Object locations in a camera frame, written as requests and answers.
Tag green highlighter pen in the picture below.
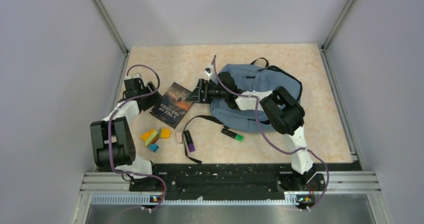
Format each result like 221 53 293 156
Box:
221 128 244 142

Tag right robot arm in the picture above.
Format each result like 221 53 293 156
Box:
186 69 316 190

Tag pink eraser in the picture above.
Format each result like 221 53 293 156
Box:
175 131 184 145

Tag yellow sharpener block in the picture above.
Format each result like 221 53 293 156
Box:
158 128 172 139

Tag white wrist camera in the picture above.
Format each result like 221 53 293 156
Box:
204 64 215 78
123 72 143 84

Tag purple cable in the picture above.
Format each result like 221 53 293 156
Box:
211 54 330 212
106 64 168 213

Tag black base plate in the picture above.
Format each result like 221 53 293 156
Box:
97 162 362 202

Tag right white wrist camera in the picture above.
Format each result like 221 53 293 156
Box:
204 64 215 78

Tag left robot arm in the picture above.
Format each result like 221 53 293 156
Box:
90 73 162 191

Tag dark sunset cover book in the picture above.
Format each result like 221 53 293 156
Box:
150 82 194 129

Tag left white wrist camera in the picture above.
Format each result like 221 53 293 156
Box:
123 72 143 84

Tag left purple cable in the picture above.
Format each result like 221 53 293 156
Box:
106 64 168 213

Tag orange yellow sticky notes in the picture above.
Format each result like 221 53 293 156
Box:
140 129 159 147

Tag aluminium frame rail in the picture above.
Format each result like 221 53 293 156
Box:
71 164 393 224

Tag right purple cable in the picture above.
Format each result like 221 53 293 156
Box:
211 54 330 212

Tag purple highlighter pen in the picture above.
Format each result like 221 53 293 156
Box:
183 130 196 153

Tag blue small block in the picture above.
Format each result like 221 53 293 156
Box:
148 143 159 153

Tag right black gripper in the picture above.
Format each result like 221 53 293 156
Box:
185 79 228 105

